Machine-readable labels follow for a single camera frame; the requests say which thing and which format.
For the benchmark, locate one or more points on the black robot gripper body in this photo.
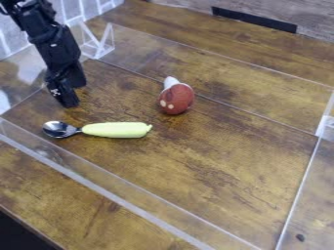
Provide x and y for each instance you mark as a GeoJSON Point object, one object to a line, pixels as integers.
{"type": "Point", "coordinates": [50, 36]}

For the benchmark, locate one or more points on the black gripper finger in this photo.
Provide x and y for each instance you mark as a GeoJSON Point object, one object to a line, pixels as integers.
{"type": "Point", "coordinates": [62, 91]}
{"type": "Point", "coordinates": [77, 75]}

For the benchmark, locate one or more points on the green handled metal spoon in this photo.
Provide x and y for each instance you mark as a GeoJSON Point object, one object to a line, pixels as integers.
{"type": "Point", "coordinates": [125, 130]}

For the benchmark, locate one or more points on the red toy mushroom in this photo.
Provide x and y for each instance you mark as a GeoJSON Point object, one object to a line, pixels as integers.
{"type": "Point", "coordinates": [177, 97]}

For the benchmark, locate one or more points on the clear acrylic front barrier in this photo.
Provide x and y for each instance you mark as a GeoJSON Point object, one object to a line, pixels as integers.
{"type": "Point", "coordinates": [201, 233]}

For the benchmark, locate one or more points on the clear acrylic barrier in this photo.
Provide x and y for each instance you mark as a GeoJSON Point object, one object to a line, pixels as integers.
{"type": "Point", "coordinates": [201, 233]}
{"type": "Point", "coordinates": [309, 227]}

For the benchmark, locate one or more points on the black strip on table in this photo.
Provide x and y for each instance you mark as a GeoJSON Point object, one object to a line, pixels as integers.
{"type": "Point", "coordinates": [266, 22]}

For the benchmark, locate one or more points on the clear acrylic right barrier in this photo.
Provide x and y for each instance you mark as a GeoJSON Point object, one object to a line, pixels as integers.
{"type": "Point", "coordinates": [309, 227]}

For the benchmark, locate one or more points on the clear acrylic triangular bracket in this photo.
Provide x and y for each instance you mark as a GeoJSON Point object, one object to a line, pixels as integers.
{"type": "Point", "coordinates": [94, 48]}

